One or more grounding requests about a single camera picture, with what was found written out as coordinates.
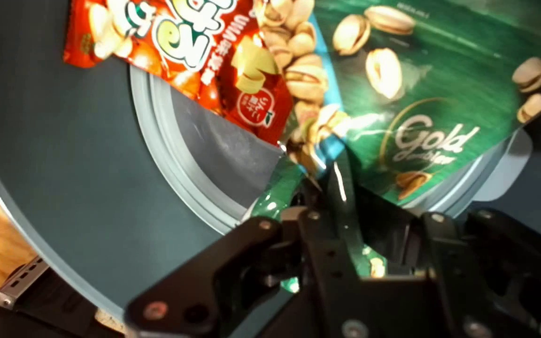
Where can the aluminium rail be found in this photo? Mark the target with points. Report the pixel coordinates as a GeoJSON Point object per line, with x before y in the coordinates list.
{"type": "Point", "coordinates": [18, 282]}

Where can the red snack packet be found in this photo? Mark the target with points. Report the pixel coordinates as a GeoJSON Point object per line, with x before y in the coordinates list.
{"type": "Point", "coordinates": [176, 49]}

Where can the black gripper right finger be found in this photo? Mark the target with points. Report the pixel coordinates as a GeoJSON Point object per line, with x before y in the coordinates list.
{"type": "Point", "coordinates": [501, 282]}

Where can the large dark blue bowl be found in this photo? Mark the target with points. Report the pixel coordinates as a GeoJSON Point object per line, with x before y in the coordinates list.
{"type": "Point", "coordinates": [64, 156]}

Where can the small light blue bowl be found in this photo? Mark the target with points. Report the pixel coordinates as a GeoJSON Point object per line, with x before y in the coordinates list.
{"type": "Point", "coordinates": [219, 162]}

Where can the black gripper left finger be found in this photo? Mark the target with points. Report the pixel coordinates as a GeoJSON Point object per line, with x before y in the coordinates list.
{"type": "Point", "coordinates": [244, 263]}

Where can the green pistachio packet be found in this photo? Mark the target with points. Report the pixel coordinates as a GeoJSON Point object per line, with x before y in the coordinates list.
{"type": "Point", "coordinates": [445, 94]}

